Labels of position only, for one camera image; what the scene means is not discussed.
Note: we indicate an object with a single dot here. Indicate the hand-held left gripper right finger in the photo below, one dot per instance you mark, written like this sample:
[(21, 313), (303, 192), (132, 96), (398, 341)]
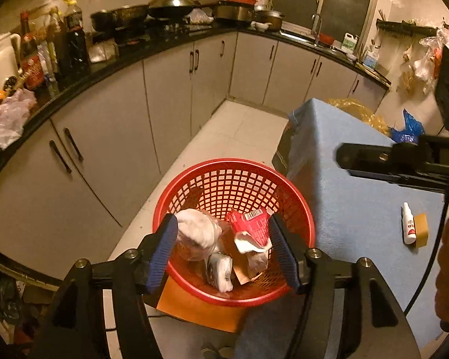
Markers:
[(284, 254)]

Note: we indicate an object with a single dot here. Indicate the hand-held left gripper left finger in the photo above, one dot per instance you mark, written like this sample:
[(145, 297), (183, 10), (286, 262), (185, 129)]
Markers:
[(162, 254)]

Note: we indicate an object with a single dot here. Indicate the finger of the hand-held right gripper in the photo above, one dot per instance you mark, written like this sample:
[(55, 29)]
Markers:
[(374, 157), (408, 180)]

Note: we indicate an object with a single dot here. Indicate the red and white carton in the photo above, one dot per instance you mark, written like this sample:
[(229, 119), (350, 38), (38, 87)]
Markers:
[(251, 228)]

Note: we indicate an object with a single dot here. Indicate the white tissue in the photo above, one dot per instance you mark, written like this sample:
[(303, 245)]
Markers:
[(198, 228)]

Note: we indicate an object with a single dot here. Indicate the small white packet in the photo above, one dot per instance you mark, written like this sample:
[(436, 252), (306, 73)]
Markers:
[(220, 273)]

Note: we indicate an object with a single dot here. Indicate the red plastic basket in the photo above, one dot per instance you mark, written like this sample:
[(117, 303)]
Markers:
[(232, 183)]

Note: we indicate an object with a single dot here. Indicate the hanging plastic bags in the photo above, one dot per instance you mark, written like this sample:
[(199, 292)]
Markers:
[(426, 57)]

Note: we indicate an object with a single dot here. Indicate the blue plastic bag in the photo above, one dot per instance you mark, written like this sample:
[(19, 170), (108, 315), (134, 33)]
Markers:
[(408, 128)]

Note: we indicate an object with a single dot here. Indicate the small white bottle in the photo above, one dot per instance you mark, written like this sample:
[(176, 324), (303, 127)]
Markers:
[(408, 226)]

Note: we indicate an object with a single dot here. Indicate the yellow plastic bag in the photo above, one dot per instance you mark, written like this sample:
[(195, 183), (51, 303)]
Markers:
[(355, 110)]

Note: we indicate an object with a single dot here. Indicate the yellow sponge block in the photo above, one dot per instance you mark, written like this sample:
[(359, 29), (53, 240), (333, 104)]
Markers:
[(421, 230)]

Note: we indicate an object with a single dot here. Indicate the blue tablecloth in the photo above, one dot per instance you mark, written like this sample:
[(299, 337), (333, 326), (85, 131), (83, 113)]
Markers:
[(355, 209)]

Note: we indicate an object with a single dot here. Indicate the blue detergent bottle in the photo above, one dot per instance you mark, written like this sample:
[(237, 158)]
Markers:
[(370, 58)]

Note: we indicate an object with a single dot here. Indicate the white jug green label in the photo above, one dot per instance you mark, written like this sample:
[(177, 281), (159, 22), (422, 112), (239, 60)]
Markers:
[(348, 43)]

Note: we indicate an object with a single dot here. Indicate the small red dish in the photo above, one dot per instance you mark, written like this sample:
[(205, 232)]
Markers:
[(326, 38)]

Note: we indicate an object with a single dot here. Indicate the white base cabinets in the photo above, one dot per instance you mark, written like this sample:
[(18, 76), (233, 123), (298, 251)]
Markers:
[(127, 119)]

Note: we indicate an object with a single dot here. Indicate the steel faucet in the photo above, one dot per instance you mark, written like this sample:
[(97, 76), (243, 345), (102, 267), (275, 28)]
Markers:
[(316, 26)]

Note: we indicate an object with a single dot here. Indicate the dark window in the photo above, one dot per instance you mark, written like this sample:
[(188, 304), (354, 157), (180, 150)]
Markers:
[(321, 0)]

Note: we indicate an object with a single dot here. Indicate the white bowl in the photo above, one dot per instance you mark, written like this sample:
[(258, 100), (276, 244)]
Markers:
[(262, 26)]

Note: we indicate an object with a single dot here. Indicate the steel pot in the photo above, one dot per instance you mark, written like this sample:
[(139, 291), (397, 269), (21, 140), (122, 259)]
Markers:
[(234, 12), (269, 17)]

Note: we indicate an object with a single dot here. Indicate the black kitchen countertop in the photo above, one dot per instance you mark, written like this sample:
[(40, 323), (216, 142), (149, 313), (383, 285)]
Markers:
[(97, 67)]

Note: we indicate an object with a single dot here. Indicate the crumpled clear plastic bag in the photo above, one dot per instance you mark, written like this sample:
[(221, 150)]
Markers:
[(7, 119)]

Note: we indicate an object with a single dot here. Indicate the white plastic bag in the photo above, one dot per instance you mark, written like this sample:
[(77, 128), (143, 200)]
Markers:
[(200, 15)]

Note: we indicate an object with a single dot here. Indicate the row of condiment bottles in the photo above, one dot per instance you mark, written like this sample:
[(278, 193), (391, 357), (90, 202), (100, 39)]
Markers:
[(73, 37)]

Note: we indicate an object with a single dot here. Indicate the dark wok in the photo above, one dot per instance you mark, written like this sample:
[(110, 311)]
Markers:
[(119, 17)]

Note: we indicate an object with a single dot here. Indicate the wok with steel lid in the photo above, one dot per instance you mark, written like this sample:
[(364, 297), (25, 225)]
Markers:
[(170, 8)]

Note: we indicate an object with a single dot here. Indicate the white electric kettle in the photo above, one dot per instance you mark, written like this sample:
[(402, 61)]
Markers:
[(2, 61)]

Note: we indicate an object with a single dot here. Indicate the black wall rack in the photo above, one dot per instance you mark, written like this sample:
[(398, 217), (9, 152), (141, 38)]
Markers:
[(404, 28)]

